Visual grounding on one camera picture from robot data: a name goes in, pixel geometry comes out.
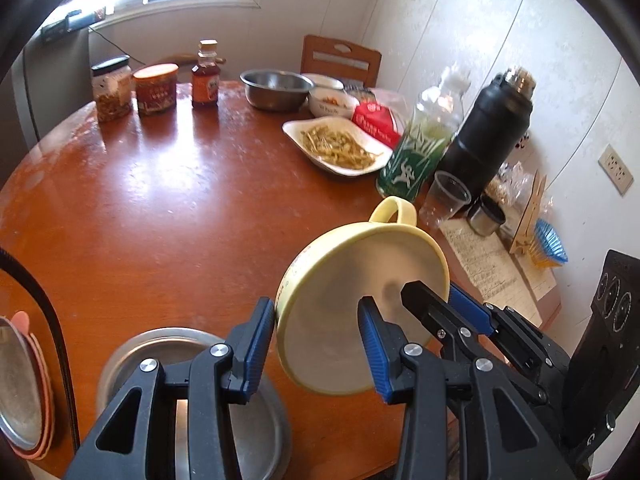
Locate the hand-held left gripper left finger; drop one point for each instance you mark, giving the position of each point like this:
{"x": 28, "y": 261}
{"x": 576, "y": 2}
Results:
{"x": 255, "y": 350}

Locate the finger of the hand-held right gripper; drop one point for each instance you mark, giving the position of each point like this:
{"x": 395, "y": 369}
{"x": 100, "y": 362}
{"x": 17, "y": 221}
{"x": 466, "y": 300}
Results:
{"x": 425, "y": 307}
{"x": 470, "y": 307}

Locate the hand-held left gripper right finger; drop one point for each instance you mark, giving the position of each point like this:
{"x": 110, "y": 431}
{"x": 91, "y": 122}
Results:
{"x": 372, "y": 350}

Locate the medium steel bowl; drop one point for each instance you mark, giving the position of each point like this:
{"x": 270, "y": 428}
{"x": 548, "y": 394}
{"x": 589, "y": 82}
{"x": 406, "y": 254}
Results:
{"x": 150, "y": 342}

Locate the pink plastic plate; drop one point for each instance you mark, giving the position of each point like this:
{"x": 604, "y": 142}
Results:
{"x": 47, "y": 400}

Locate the large steel plate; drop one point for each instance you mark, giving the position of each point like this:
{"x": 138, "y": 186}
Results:
{"x": 20, "y": 385}

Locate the paper sheet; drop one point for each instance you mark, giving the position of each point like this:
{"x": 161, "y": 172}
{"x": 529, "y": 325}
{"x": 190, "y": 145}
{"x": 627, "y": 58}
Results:
{"x": 490, "y": 265}

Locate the small steel cup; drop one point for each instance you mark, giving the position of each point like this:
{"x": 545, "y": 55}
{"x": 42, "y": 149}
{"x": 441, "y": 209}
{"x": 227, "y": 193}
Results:
{"x": 485, "y": 217}

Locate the blue paper liners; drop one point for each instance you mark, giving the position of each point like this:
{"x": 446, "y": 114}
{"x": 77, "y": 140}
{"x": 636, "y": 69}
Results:
{"x": 550, "y": 245}

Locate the clear plastic cup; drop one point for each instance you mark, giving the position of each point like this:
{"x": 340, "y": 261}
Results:
{"x": 445, "y": 200}

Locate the wooden clip stand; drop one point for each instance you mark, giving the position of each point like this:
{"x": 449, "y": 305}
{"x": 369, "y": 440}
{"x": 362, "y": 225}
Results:
{"x": 530, "y": 215}

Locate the clear snack bag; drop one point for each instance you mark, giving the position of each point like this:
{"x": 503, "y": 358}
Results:
{"x": 510, "y": 182}

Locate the green plastic bottle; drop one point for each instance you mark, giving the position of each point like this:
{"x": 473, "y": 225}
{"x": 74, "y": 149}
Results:
{"x": 415, "y": 160}

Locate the black thermos flask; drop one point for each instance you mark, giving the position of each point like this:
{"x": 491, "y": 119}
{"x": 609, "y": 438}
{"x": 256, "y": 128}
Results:
{"x": 490, "y": 130}

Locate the white dish with sprouts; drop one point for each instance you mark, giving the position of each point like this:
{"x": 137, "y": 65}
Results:
{"x": 340, "y": 147}

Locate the red packet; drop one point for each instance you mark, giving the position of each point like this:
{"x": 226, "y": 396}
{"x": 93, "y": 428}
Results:
{"x": 375, "y": 120}

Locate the white bowl with food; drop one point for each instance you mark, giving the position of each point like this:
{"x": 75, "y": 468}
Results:
{"x": 332, "y": 105}

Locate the plain white bowl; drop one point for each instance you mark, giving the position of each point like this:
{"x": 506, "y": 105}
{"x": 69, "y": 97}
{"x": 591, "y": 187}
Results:
{"x": 325, "y": 81}

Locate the wooden chair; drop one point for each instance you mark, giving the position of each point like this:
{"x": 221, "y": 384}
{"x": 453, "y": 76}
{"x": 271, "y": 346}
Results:
{"x": 340, "y": 62}

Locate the honey bottle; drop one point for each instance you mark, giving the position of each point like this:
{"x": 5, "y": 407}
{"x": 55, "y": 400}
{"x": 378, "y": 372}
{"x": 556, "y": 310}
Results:
{"x": 205, "y": 85}

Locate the red tub orange lid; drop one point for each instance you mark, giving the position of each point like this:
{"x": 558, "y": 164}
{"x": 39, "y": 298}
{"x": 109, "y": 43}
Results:
{"x": 156, "y": 92}

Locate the jar of nuts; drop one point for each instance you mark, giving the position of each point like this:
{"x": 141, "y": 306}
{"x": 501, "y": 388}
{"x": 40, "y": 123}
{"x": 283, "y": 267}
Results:
{"x": 112, "y": 95}

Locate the grey refrigerator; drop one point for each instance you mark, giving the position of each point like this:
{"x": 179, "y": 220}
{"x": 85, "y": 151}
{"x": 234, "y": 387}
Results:
{"x": 55, "y": 80}

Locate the black device on windowsill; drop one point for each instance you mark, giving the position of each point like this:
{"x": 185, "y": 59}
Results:
{"x": 70, "y": 22}

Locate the wall outlet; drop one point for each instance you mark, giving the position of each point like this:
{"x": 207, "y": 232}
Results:
{"x": 616, "y": 167}

